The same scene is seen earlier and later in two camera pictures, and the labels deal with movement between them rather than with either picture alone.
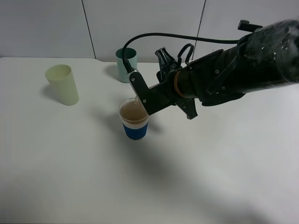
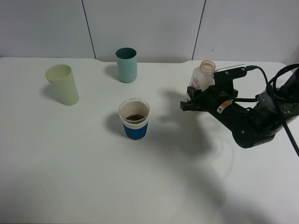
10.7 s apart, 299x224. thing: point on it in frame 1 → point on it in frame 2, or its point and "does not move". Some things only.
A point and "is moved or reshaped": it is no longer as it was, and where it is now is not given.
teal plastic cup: [131, 55] does not move
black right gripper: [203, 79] → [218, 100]
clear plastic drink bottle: [137, 101] is moved or reshaped
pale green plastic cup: [61, 77] does not move
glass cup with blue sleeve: [134, 118] does not move
